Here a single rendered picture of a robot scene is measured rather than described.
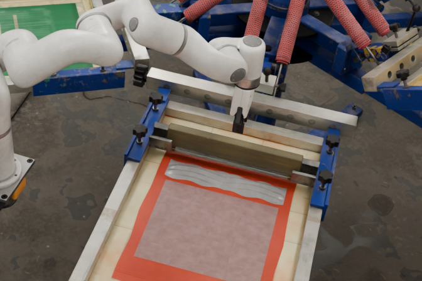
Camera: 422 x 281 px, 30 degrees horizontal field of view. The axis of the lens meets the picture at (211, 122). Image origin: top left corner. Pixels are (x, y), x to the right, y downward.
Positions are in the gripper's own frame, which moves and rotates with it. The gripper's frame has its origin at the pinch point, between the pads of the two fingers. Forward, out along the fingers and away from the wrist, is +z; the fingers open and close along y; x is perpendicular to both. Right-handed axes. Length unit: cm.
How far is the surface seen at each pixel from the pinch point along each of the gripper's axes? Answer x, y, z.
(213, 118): -10.2, -14.7, 14.4
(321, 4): 13, -90, 12
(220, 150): -4.2, 2.1, 10.9
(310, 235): 26.7, 22.9, 14.5
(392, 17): 42, -107, 22
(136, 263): -16, 45, 17
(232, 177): 0.7, 5.3, 17.5
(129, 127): -66, -106, 113
